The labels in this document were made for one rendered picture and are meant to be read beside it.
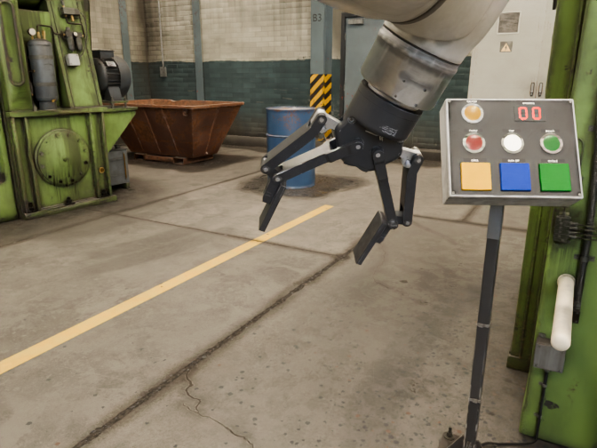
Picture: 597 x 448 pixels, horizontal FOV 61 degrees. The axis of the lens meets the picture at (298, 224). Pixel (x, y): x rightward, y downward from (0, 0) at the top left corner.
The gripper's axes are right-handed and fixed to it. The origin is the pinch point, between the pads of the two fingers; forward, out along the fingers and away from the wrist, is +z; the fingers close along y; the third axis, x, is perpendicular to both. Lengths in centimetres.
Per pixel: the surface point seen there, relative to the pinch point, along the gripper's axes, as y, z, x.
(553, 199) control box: 73, 0, 57
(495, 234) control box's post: 72, 19, 66
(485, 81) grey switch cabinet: 298, 47, 564
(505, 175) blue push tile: 59, 1, 61
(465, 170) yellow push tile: 50, 4, 63
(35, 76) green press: -159, 183, 399
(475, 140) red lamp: 51, -2, 69
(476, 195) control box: 54, 8, 59
